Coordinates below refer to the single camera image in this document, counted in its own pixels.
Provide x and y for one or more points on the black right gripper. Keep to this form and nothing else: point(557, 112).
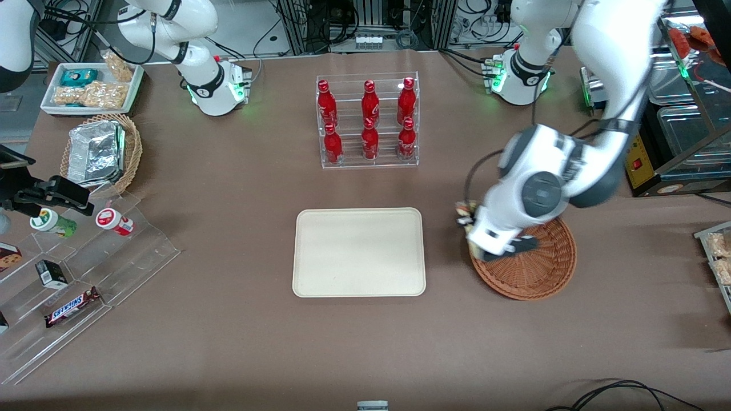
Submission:
point(35, 193)

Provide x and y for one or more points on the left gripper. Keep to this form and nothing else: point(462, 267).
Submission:
point(470, 220)

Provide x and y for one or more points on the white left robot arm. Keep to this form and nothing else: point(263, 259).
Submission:
point(599, 85)

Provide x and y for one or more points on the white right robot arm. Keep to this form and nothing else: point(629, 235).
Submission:
point(200, 74)

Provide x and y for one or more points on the round brown wicker basket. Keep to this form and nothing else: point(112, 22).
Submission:
point(545, 274)

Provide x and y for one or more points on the oval tan wicker basket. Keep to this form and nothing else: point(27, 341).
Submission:
point(134, 151)

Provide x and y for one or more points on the white snack tray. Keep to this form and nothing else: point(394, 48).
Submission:
point(134, 85)

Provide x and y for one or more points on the cream rectangular tray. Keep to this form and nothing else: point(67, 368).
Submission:
point(358, 252)

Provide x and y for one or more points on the green yogurt drink bottle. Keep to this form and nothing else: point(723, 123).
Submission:
point(54, 222)

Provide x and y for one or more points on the aluminium foil container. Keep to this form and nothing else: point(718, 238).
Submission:
point(94, 154)

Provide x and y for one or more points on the red yogurt drink bottle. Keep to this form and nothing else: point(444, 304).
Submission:
point(114, 220)

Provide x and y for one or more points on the small black box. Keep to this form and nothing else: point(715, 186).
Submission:
point(51, 274)

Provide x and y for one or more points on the brown cookie box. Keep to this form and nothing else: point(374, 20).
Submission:
point(8, 257)

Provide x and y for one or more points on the clear acrylic stepped shelf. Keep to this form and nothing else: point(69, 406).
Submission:
point(131, 257)

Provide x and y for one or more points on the large clear peanut snack bag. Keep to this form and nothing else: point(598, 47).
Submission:
point(94, 96)

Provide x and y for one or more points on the Snickers chocolate bar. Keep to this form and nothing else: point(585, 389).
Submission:
point(71, 307)

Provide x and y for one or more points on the teal snack packet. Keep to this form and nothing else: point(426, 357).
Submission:
point(79, 77)

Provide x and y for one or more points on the dark snack packet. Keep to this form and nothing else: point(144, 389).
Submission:
point(3, 322)

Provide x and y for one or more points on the small clear snack bag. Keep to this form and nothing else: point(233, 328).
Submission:
point(119, 67)

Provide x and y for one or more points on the red cola bottle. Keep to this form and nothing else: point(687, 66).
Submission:
point(406, 142)
point(333, 147)
point(370, 105)
point(406, 103)
point(370, 142)
point(326, 105)

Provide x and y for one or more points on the black machine with yellow panel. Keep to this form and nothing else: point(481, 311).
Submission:
point(639, 165)

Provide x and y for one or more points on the clear acrylic bottle rack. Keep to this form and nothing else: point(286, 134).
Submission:
point(368, 162)

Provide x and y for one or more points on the round green-lit metal disc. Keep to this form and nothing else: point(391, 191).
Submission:
point(588, 91)

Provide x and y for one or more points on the clear rice cracker bag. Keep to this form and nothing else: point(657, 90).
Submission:
point(724, 272)
point(721, 244)

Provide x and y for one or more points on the steel pan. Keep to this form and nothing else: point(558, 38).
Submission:
point(674, 74)

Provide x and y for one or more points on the white power strip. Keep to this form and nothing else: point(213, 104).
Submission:
point(369, 41)

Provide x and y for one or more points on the grey camera top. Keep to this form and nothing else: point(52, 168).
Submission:
point(372, 406)

